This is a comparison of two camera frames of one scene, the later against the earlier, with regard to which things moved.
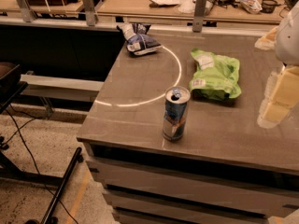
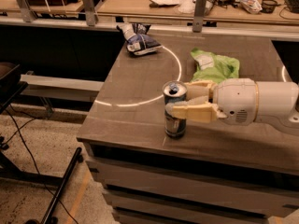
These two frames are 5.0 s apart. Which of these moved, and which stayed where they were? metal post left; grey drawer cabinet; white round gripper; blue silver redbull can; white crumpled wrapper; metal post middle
Moved: blue silver redbull can; white round gripper
Stayed: metal post left; metal post middle; white crumpled wrapper; grey drawer cabinet
